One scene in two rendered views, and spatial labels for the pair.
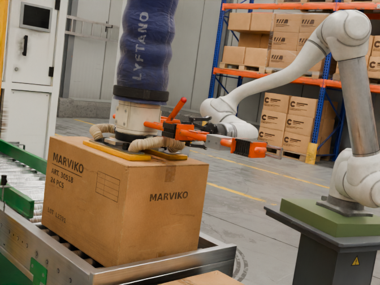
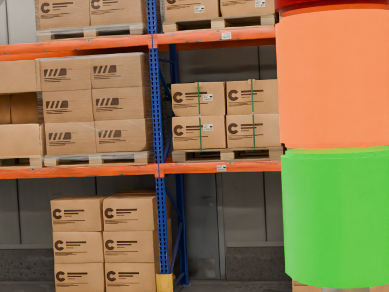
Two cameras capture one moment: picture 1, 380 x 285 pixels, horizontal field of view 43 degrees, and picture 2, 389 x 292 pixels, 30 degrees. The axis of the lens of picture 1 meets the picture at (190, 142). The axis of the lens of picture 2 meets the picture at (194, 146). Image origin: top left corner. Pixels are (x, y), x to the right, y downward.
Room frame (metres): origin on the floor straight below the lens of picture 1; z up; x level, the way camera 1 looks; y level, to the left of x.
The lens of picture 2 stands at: (2.15, 1.38, 2.24)
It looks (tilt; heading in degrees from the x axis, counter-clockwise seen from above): 3 degrees down; 329
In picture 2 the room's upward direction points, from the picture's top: 3 degrees counter-clockwise
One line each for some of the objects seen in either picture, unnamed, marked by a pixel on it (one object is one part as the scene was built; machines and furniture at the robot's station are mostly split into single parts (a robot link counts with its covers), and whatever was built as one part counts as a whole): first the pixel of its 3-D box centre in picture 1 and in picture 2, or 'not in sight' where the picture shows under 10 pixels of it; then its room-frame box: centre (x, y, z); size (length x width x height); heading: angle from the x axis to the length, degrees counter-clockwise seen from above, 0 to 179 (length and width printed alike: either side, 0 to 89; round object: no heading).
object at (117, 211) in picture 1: (121, 195); not in sight; (2.01, 0.26, 0.75); 0.60 x 0.40 x 0.40; 44
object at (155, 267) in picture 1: (171, 263); not in sight; (1.75, 0.01, 0.58); 0.70 x 0.03 x 0.06; 133
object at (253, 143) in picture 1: (248, 147); not in sight; (1.53, -0.19, 1.09); 0.08 x 0.07 x 0.05; 44
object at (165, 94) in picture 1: (141, 93); not in sight; (1.97, 0.22, 1.19); 0.23 x 0.23 x 0.04
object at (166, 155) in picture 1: (152, 146); not in sight; (2.03, 0.15, 0.97); 0.34 x 0.10 x 0.05; 44
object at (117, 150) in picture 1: (115, 146); not in sight; (1.90, 0.29, 0.97); 0.34 x 0.10 x 0.05; 44
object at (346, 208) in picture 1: (341, 202); not in sight; (2.09, -0.70, 0.83); 0.22 x 0.18 x 0.06; 32
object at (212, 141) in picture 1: (219, 142); not in sight; (1.63, -0.10, 1.08); 0.07 x 0.07 x 0.04; 44
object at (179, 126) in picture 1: (177, 130); not in sight; (1.78, 0.05, 1.08); 0.10 x 0.08 x 0.06; 134
